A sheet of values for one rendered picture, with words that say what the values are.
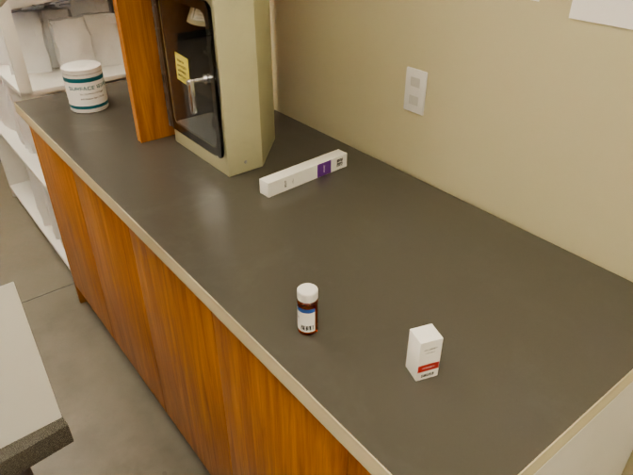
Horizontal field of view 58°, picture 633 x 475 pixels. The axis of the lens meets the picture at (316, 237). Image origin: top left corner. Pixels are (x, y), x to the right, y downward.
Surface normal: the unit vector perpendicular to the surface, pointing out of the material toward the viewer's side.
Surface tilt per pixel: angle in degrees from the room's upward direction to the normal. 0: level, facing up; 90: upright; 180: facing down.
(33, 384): 90
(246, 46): 90
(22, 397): 90
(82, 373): 0
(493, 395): 0
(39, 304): 0
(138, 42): 90
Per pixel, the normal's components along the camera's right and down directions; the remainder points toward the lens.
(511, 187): -0.79, 0.33
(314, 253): 0.00, -0.84
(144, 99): 0.62, 0.42
